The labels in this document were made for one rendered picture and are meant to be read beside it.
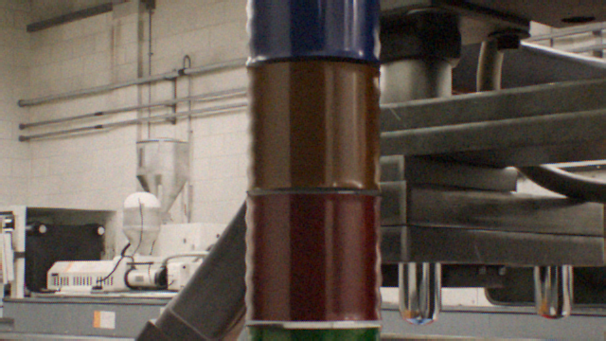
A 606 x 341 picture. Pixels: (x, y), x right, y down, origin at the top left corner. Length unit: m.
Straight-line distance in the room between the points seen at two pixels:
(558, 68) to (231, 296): 0.31
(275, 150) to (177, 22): 11.04
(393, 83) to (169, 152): 8.52
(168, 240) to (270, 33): 8.63
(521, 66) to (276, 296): 0.63
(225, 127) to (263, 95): 10.32
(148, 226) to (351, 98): 8.42
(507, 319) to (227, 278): 5.15
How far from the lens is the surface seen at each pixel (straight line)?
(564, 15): 0.63
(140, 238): 8.73
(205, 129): 10.85
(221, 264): 0.96
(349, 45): 0.32
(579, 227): 0.66
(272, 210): 0.32
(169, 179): 9.13
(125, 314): 8.35
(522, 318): 6.03
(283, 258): 0.31
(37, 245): 9.66
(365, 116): 0.32
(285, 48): 0.32
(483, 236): 0.58
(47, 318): 9.14
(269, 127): 0.32
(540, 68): 0.93
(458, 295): 6.29
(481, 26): 0.62
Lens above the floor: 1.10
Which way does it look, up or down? 5 degrees up
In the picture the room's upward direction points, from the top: straight up
